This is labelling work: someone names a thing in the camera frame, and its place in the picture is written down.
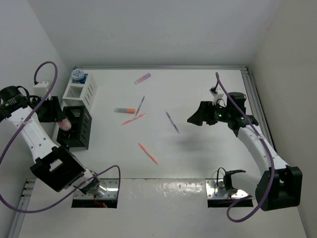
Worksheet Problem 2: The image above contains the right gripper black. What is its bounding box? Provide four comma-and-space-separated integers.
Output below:
187, 101, 231, 126

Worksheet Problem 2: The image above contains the pink cap glue bottle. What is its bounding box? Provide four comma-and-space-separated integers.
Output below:
57, 119, 72, 131

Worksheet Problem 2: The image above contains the orange cap grey marker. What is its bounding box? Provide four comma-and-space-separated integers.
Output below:
114, 108, 136, 114

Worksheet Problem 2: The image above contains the purple highlighter marker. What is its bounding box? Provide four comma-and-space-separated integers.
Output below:
134, 73, 151, 85

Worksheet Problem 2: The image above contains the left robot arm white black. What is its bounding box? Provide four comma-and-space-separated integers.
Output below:
0, 86, 102, 197

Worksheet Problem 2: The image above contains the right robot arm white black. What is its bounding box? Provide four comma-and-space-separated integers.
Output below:
187, 92, 303, 211

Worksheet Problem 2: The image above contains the black slotted organizer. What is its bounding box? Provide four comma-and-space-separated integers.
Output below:
56, 106, 92, 149

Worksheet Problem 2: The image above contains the white slotted organizer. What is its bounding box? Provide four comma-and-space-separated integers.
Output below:
62, 73, 98, 112

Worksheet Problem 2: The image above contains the blue clear pen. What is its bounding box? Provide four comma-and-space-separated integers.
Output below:
165, 111, 179, 134

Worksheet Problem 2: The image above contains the grey thin pen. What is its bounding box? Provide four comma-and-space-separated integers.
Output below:
135, 95, 145, 117

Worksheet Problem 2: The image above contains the orange clear pen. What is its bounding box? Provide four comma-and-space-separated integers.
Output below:
138, 143, 158, 165

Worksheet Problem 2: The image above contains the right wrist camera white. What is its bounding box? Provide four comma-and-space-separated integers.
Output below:
210, 87, 224, 105

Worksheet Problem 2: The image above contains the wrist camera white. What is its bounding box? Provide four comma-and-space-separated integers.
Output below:
210, 87, 224, 105
33, 81, 51, 98

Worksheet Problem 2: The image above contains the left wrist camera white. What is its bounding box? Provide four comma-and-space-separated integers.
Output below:
33, 81, 51, 98

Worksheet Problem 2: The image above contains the black cable at right base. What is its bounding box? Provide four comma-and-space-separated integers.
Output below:
216, 167, 227, 189

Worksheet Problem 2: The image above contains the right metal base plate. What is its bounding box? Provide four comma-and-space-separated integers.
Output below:
205, 179, 248, 200

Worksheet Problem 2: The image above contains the metal base plate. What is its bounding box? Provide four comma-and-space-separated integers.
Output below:
73, 178, 119, 200
205, 179, 248, 200

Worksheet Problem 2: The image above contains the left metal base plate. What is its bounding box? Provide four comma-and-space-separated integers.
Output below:
73, 178, 119, 200

